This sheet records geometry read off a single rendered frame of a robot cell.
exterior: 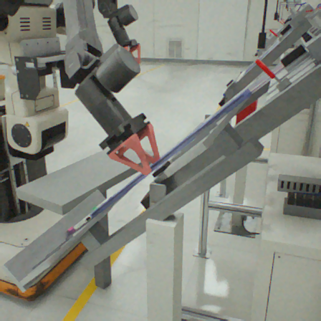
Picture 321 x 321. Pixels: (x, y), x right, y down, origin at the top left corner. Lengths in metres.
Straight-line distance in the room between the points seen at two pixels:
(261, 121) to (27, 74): 0.90
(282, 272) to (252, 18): 8.87
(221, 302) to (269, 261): 0.69
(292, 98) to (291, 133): 1.54
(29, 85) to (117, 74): 0.86
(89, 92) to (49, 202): 0.68
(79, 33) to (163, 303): 0.57
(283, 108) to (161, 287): 0.49
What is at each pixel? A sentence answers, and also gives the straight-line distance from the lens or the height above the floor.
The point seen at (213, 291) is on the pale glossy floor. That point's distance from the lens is 1.80.
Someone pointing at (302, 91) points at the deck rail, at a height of 1.03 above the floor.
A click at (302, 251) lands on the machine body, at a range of 1.07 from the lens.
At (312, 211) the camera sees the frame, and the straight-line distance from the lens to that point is 1.18.
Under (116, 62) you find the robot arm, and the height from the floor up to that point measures 1.11.
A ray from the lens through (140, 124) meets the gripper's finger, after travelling 0.68.
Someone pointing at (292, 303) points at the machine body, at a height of 0.42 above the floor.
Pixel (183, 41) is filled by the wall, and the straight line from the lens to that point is 10.03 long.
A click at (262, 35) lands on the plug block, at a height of 1.13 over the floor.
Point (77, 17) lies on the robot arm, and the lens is 0.82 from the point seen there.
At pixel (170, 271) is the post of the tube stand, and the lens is 0.75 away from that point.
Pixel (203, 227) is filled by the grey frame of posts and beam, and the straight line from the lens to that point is 1.92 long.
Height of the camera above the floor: 1.19
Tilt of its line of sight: 22 degrees down
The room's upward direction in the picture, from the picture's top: straight up
